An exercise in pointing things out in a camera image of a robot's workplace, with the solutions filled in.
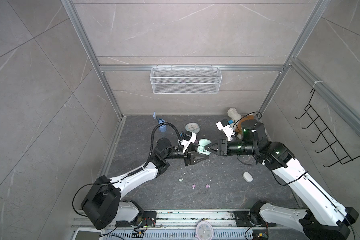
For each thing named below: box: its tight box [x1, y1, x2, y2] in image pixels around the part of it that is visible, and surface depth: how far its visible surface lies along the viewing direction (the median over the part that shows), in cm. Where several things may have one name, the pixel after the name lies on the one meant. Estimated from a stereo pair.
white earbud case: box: [242, 171, 253, 183], surface depth 87 cm
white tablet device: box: [71, 227, 106, 240], surface depth 67 cm
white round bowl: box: [185, 122, 200, 134], surface depth 111 cm
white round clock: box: [195, 220, 214, 240], surface depth 70 cm
